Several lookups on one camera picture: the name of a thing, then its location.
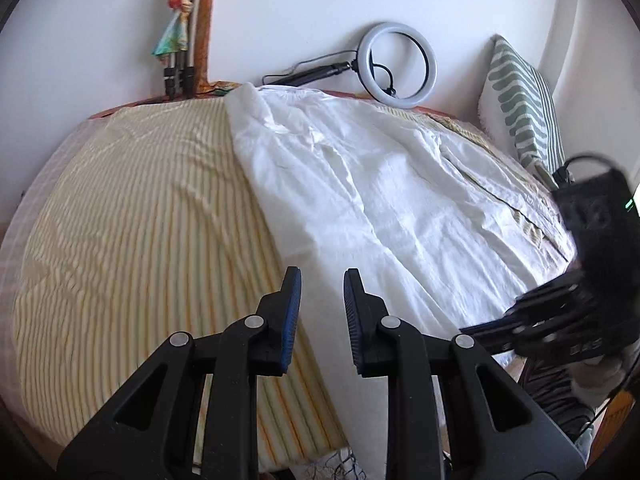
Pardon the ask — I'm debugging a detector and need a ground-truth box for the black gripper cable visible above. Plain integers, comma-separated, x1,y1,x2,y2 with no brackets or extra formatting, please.
562,154,623,181

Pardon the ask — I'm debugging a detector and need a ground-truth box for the orange patterned cloth strip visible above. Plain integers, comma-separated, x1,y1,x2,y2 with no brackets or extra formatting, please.
196,0,219,93

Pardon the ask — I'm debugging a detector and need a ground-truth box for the folded metal tripod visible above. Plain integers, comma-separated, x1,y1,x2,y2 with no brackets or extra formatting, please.
162,0,208,98

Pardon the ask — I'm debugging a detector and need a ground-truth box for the colourful hanging scarf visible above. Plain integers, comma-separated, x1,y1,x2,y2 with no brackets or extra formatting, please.
151,0,201,63

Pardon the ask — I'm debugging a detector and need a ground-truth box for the dark striped cloth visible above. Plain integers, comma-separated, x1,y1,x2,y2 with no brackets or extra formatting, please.
520,355,606,441

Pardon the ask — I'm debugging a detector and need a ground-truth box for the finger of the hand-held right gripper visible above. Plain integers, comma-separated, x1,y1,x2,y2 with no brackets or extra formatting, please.
512,274,591,317
459,307,576,357

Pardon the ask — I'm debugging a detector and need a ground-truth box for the person's right hand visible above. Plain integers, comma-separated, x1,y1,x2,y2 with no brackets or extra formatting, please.
570,352,632,403

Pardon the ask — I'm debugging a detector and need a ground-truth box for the striped yellow bed sheet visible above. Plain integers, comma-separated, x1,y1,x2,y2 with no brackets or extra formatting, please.
0,87,576,473

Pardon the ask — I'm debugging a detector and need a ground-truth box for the white garment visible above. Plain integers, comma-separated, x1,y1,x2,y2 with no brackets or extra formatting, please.
223,82,577,357

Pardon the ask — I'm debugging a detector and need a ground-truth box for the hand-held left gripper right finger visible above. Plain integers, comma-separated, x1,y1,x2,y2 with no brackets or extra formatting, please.
343,268,586,480

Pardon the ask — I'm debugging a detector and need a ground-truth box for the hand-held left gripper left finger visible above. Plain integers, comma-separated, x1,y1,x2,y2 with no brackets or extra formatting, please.
56,266,304,480

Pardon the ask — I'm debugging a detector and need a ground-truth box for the green leaf-patterned pillow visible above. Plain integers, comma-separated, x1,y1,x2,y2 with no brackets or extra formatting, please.
479,34,567,187

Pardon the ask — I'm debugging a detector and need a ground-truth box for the white ring light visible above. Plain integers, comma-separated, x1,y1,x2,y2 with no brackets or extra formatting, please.
359,21,439,110

